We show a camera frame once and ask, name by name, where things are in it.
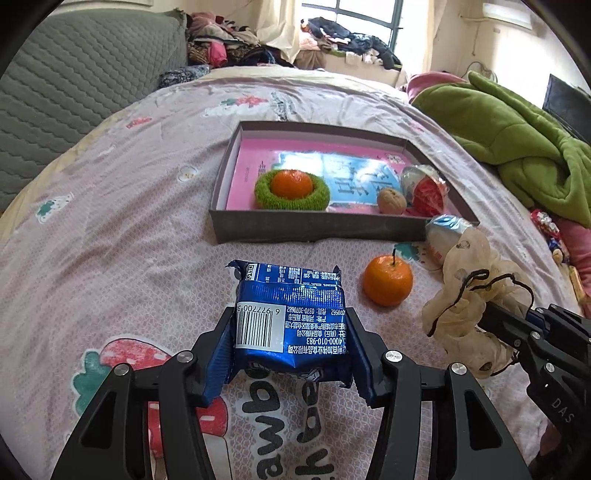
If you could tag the stemless orange tangerine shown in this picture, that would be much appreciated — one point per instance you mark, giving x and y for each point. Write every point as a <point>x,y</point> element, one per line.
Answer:
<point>292,183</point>

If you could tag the pile of mixed clothes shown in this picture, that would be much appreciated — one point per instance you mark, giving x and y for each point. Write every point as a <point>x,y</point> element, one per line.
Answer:
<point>221,41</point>

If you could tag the red and white wrapped snack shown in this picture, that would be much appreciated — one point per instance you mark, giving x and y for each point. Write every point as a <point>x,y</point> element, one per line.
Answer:
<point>443,230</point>
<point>422,190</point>

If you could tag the pile of dark clothes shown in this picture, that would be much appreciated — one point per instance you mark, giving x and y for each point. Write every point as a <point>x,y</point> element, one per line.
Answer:
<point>351,44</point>

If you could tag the shallow grey cardboard box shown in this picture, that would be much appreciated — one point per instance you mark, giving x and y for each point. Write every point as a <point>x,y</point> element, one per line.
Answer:
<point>300,227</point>

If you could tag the beige ruffled scrunchie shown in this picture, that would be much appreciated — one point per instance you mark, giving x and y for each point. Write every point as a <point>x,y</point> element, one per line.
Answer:
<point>461,304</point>

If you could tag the brown walnut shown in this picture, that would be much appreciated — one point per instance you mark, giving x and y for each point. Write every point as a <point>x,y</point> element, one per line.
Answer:
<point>391,201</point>

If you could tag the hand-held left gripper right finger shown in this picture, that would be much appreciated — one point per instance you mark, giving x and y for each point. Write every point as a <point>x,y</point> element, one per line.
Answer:
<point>364,369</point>

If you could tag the orange tangerine with stem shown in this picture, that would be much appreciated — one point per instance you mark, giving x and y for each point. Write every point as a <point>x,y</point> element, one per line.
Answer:
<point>388,281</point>

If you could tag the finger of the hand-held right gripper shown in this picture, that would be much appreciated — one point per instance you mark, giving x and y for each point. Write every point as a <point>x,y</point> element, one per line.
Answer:
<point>512,327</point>
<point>561,323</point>

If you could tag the dark blue patterned cloth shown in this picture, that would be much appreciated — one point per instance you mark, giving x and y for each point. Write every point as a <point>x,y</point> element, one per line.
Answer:
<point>182,76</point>

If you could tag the green fleece blanket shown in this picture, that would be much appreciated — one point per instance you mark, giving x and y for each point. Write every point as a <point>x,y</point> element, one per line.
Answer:
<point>508,134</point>

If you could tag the blue snack packet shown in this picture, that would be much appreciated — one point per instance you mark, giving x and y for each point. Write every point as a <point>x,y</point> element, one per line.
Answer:
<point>286,323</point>

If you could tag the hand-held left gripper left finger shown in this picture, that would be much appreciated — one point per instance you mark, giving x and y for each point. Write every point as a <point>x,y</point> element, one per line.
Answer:
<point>218,369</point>

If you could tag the black wall television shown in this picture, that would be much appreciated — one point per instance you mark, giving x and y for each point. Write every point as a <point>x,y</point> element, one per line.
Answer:
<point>561,102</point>

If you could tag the window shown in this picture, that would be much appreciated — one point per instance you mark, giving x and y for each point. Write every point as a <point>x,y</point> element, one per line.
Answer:
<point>364,18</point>

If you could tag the pink pillow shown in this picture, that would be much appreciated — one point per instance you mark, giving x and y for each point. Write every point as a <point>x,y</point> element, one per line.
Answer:
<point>429,83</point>

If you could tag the pink and blue book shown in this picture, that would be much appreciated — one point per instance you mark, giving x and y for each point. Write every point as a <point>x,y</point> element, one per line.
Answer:
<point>244,180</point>

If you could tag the white air conditioner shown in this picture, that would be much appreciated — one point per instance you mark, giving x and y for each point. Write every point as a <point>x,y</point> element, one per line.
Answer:
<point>508,14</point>

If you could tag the grey quilted headboard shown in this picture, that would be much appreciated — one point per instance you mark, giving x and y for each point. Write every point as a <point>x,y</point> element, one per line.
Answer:
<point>69,92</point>

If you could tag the cream curtain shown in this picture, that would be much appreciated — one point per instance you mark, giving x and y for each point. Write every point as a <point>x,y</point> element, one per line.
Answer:
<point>281,27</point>
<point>415,37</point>

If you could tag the red snack packet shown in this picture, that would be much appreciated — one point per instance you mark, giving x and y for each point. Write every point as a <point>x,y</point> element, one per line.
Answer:
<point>547,230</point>

